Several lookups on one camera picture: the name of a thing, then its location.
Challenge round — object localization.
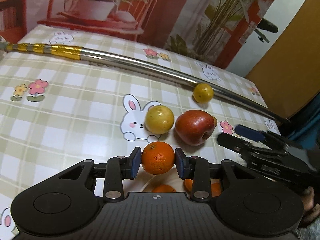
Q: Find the dark red apple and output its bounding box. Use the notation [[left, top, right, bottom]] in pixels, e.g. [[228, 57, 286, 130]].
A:
[[175, 109, 215, 146]]

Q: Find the orange tangerine small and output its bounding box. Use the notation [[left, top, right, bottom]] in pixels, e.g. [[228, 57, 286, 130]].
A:
[[211, 182, 222, 197]]

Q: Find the yellow-green round fruit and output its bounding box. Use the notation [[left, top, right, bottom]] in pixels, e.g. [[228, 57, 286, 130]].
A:
[[145, 105, 175, 134]]

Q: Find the yellow round fruit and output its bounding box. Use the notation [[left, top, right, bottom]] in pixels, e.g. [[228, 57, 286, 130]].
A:
[[193, 83, 214, 103]]

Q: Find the person right hand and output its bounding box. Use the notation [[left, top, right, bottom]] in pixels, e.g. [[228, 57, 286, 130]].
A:
[[299, 187, 319, 228]]

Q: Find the beige plate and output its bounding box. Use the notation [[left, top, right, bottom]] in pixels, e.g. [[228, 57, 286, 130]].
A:
[[142, 169, 190, 195]]

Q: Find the teal curtain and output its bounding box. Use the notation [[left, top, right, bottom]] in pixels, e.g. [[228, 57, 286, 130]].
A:
[[288, 93, 319, 150]]

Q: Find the wooden door panel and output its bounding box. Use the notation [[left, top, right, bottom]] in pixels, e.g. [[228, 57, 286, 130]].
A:
[[246, 0, 320, 118]]

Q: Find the checkered bunny tablecloth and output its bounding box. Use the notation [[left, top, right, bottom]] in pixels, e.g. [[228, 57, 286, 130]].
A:
[[1, 25, 280, 239]]

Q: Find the printed room backdrop cloth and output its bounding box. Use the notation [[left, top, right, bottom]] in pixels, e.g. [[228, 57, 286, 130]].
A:
[[1, 0, 274, 69]]

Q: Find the metal telescopic pole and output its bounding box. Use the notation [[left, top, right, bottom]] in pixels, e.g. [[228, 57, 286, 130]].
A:
[[1, 42, 289, 123]]

